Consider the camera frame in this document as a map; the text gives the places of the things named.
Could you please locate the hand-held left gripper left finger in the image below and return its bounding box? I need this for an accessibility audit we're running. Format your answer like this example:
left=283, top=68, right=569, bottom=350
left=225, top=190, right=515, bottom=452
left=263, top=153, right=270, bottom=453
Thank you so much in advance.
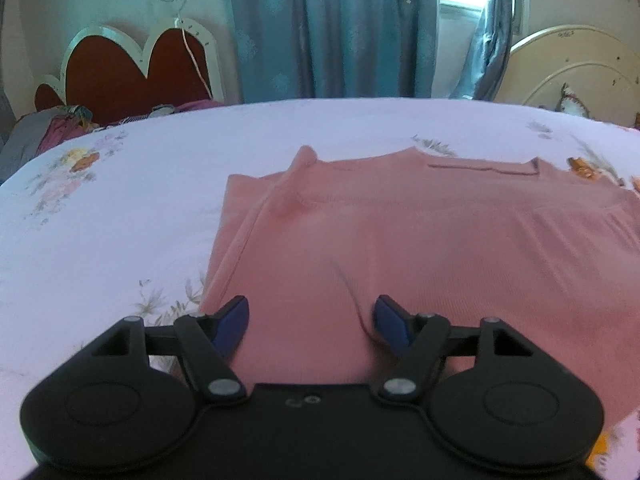
left=92, top=295, right=250, bottom=406

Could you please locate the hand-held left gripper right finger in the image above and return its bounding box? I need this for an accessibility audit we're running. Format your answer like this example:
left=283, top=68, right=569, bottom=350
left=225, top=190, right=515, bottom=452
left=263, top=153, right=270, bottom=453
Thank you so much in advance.
left=374, top=294, right=533, bottom=407

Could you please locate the pink sweater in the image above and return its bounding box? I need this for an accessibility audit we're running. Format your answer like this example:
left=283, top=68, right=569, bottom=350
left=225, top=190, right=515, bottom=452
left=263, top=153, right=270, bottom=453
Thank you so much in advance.
left=197, top=145, right=640, bottom=428

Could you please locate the pile of clothes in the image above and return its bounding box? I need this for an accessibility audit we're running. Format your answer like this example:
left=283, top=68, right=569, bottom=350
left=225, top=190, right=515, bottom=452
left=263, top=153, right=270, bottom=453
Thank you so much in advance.
left=0, top=100, right=226, bottom=183

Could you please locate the floral bed sheet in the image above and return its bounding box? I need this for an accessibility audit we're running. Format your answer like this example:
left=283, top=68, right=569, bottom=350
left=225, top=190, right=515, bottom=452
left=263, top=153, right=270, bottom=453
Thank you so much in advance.
left=0, top=96, right=640, bottom=480

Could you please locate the red heart-shaped headboard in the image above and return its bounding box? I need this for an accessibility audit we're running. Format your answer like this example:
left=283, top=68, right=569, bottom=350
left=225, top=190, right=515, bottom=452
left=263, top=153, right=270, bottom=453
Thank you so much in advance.
left=34, top=17, right=227, bottom=126

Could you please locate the brown patterned pillow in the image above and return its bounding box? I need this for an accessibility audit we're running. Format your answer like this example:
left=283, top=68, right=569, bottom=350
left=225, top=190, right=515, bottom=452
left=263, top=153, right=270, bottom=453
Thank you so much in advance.
left=540, top=82, right=593, bottom=118

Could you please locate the tied blue curtain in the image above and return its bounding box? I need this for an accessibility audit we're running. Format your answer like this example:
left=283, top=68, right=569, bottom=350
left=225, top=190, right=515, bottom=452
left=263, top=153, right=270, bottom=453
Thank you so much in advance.
left=450, top=0, right=526, bottom=103

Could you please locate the wide blue curtain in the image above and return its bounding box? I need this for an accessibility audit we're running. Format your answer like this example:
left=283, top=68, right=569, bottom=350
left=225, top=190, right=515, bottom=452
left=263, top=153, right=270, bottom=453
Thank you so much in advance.
left=225, top=0, right=441, bottom=106

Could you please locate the cream round headboard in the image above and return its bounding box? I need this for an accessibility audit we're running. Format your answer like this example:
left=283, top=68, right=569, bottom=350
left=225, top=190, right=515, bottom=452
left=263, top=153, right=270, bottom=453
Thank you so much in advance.
left=492, top=24, right=640, bottom=126

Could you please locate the white cable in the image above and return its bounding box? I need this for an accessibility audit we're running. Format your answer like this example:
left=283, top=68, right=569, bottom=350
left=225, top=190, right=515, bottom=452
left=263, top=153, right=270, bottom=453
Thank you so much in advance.
left=152, top=0, right=213, bottom=98

